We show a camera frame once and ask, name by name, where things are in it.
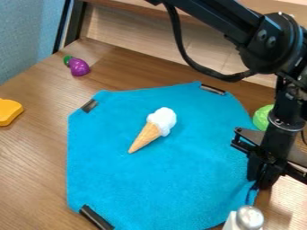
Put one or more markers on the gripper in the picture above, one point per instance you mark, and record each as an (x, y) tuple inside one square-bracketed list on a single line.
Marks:
[(280, 143)]

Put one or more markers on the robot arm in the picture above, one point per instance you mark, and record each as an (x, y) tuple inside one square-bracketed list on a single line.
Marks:
[(276, 39)]

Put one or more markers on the blue cloth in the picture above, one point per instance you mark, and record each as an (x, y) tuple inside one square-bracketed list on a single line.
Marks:
[(168, 179)]

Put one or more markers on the white toy with silver knob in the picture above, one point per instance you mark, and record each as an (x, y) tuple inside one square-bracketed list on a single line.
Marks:
[(247, 219)]

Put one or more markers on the green toy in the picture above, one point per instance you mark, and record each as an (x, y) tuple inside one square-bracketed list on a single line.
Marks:
[(262, 117)]

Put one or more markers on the toy ice cream cone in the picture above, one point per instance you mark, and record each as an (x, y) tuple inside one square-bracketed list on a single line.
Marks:
[(154, 128)]

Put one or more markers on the purple toy eggplant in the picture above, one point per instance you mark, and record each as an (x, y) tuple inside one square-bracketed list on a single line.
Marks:
[(78, 67)]

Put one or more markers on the yellow toy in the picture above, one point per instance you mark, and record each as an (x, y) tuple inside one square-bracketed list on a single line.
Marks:
[(8, 111)]

